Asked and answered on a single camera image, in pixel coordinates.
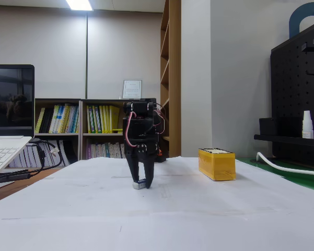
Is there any white paper table cover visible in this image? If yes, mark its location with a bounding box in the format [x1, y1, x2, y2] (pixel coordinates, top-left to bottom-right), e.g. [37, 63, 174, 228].
[0, 156, 314, 251]

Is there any green desk mat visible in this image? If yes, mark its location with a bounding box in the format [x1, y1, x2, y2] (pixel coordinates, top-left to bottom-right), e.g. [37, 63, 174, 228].
[235, 156, 314, 196]

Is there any small blue white packet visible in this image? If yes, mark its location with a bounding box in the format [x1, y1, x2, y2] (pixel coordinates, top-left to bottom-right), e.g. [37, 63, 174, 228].
[132, 178, 147, 189]

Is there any yellow box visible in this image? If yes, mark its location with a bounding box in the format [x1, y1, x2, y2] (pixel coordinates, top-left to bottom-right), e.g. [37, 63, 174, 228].
[197, 147, 236, 181]

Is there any thin yellow leaning book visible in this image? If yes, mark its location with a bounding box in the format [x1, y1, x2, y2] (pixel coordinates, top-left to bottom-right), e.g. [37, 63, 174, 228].
[35, 107, 46, 133]

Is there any black pegboard stand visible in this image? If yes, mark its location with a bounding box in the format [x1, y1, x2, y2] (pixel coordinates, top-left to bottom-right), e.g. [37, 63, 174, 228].
[253, 19, 314, 170]

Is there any white power strip cable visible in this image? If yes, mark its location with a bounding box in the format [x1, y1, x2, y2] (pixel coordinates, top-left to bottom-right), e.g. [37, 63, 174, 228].
[255, 152, 314, 176]

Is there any ceiling light panel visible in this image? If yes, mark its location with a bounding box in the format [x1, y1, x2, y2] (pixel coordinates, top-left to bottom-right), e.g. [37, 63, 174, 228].
[65, 0, 92, 11]

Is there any black cable adapter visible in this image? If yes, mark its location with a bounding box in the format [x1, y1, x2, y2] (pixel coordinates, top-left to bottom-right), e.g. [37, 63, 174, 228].
[0, 169, 30, 185]

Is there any white dropper bottle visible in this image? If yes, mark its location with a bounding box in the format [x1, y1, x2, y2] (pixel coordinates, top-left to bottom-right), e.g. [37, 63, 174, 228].
[302, 110, 314, 139]

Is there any framed white certificate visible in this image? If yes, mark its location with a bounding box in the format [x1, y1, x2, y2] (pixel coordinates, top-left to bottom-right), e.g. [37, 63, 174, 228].
[120, 79, 144, 99]

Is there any teal arch shape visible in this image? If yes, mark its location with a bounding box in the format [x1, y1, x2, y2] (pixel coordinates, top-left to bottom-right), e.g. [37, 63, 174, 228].
[289, 2, 314, 39]

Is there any black looped cable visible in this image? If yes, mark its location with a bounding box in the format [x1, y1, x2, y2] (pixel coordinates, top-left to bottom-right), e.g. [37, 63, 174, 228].
[28, 140, 64, 173]

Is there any tall wooden bookshelf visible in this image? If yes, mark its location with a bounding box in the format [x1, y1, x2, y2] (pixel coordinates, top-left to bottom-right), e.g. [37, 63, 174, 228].
[160, 0, 182, 159]

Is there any red servo wire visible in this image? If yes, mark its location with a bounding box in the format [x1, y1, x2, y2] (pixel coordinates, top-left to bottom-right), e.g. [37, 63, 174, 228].
[126, 111, 139, 150]

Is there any yellow binder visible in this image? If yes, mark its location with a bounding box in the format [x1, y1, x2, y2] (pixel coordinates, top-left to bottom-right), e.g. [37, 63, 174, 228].
[109, 105, 120, 133]

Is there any white laptop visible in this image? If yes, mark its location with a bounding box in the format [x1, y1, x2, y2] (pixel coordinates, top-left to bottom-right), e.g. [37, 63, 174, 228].
[0, 64, 35, 184]

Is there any black pegboard box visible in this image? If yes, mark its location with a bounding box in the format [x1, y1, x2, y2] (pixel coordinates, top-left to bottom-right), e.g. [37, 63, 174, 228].
[259, 117, 277, 136]

